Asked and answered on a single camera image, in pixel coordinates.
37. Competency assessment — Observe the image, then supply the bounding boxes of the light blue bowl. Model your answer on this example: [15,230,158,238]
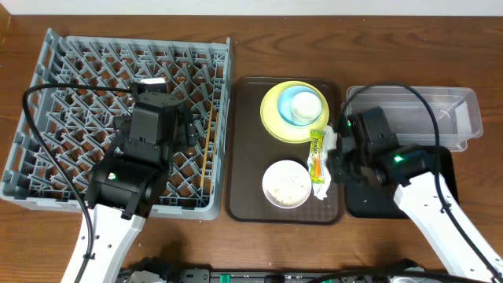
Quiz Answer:
[277,86,321,127]

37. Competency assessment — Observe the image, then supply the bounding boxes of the brown plastic serving tray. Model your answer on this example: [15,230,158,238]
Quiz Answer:
[225,76,345,225]

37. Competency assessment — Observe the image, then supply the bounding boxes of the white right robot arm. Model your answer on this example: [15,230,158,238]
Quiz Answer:
[327,108,502,282]

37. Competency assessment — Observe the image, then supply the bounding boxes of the white bowl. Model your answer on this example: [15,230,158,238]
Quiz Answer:
[262,160,312,209]

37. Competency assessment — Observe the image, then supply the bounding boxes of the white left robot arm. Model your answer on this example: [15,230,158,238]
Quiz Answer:
[62,92,196,282]

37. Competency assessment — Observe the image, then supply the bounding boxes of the white cup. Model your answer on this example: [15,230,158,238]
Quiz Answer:
[291,92,322,125]

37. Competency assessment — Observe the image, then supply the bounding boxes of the yellow green snack wrapper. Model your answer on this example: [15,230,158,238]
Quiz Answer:
[308,130,325,183]

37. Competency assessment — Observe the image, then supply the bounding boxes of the yellow plate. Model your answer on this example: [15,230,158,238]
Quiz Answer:
[259,80,329,144]

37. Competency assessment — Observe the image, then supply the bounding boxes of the clear plastic bin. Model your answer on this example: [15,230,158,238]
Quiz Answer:
[346,86,483,152]

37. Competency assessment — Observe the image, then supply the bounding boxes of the black plastic tray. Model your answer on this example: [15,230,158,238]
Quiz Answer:
[345,147,459,219]

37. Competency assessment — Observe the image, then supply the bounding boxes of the white napkin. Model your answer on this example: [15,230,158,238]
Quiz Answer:
[313,125,337,200]

